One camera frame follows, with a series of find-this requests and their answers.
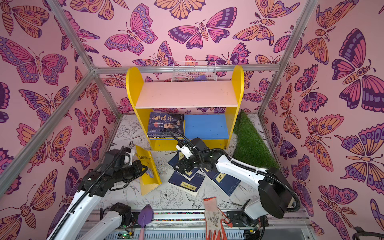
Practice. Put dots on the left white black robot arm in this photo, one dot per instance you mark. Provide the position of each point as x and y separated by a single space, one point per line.
84 202

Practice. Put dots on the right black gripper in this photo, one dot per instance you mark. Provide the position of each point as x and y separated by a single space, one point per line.
190 161

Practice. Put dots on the navy book yellow label back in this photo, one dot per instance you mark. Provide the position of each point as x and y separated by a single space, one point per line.
175 159

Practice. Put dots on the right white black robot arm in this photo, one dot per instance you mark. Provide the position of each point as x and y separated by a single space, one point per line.
276 196

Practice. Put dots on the purple object in basket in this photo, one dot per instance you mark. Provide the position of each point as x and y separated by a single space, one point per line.
200 78

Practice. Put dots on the navy book yellow label front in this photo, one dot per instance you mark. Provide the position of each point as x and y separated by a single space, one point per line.
225 182

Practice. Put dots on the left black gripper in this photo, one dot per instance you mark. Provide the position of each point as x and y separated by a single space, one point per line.
137 164

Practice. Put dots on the green artificial grass mat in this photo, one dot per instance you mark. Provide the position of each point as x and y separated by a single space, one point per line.
251 148

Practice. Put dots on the white wire basket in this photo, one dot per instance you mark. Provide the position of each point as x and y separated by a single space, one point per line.
187 71

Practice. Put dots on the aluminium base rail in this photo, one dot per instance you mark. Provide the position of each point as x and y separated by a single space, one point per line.
191 225

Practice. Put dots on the purple garden trowel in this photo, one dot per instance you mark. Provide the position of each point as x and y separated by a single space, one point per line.
145 217

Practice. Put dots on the red white work glove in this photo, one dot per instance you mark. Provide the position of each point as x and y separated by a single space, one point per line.
215 220

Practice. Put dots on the yellow pink blue bookshelf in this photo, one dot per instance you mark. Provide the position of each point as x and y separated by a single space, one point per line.
215 129

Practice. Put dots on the green circuit board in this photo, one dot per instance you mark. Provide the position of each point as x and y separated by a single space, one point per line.
125 235

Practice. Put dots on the navy book yellow label middle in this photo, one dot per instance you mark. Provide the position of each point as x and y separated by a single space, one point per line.
189 175

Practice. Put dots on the thick navy book yellow spine label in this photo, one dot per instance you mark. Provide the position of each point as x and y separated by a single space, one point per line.
189 186

